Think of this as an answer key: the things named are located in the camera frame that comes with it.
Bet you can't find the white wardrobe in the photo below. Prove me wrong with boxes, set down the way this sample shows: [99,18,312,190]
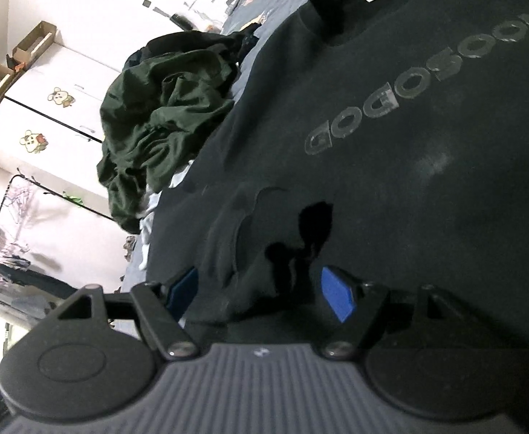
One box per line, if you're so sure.
[0,38,123,218]

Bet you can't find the dark green crumpled garment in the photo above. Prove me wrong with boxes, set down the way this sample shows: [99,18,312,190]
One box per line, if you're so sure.
[96,31,247,235]

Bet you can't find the cartoon mouse sticker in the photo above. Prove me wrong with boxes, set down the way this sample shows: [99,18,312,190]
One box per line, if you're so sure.
[21,131,48,154]
[48,87,76,108]

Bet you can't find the black clothes rack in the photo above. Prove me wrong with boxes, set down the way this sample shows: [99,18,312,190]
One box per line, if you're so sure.
[0,172,116,317]

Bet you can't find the black wall-mounted device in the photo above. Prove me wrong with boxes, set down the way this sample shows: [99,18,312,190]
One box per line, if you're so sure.
[142,0,194,27]

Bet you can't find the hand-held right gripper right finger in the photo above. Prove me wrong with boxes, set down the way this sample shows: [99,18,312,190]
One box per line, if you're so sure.
[319,264,473,363]

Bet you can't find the black sweatshirt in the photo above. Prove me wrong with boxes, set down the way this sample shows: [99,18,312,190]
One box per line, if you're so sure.
[145,0,529,353]

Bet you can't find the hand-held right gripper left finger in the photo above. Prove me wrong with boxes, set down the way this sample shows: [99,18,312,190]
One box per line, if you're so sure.
[57,266,201,363]

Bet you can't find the hanging dark clothes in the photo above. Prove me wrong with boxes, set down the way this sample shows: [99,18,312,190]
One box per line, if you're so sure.
[0,255,73,301]

